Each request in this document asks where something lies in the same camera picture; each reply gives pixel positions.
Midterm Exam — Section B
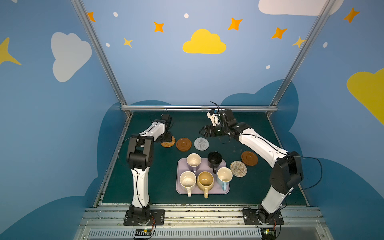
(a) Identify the grey woven coaster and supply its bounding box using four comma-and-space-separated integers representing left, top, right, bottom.
194, 138, 210, 151

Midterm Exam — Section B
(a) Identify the black mug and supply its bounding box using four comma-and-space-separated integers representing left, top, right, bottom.
208, 151, 223, 174

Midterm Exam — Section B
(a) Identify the purple mug cream inside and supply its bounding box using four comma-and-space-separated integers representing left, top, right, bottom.
187, 153, 202, 173

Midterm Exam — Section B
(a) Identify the beige woven coaster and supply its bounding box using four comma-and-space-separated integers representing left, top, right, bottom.
230, 161, 248, 178

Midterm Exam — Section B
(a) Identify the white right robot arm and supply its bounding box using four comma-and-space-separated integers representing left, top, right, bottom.
199, 122, 304, 216

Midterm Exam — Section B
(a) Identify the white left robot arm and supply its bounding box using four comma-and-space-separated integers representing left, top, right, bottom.
127, 114, 172, 208

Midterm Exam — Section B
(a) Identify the tan woven coaster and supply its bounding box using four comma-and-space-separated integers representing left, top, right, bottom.
161, 136, 176, 148

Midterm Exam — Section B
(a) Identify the lilac serving tray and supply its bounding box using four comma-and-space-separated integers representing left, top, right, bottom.
175, 157, 231, 195

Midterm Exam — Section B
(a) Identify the light blue mug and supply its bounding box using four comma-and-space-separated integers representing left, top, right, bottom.
217, 167, 233, 191

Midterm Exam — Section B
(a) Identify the yellow mug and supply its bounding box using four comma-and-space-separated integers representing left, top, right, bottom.
197, 171, 215, 199

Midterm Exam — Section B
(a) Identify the left circuit board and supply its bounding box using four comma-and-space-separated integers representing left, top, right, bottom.
133, 229, 153, 240

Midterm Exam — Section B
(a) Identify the circuit board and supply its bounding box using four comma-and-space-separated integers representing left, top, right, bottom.
133, 229, 153, 240
261, 229, 277, 240

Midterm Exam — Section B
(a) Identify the right circuit board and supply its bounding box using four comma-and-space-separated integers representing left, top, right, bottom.
261, 229, 277, 240

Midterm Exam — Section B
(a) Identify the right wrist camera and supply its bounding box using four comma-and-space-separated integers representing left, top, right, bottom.
207, 109, 237, 127

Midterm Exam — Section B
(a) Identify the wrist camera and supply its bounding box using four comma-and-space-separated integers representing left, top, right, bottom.
153, 114, 172, 129
207, 109, 237, 127

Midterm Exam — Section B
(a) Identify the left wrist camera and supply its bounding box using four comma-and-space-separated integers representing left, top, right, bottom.
153, 114, 172, 129

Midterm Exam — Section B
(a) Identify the horizontal aluminium frame rail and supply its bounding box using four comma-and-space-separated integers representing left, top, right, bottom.
121, 105, 278, 112

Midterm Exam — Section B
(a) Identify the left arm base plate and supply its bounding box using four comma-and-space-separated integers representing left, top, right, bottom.
123, 208, 165, 226

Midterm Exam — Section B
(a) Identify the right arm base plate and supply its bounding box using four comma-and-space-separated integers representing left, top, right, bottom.
242, 207, 285, 225

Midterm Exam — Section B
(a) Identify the left aluminium frame post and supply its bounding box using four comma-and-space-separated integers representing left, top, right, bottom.
71, 0, 132, 118

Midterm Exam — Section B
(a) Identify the aluminium frame post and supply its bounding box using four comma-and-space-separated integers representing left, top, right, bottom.
71, 0, 132, 118
266, 0, 337, 119

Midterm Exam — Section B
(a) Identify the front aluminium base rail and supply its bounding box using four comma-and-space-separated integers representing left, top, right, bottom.
74, 205, 333, 240

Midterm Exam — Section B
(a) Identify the right aluminium frame post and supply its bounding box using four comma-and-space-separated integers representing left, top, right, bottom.
266, 0, 337, 119

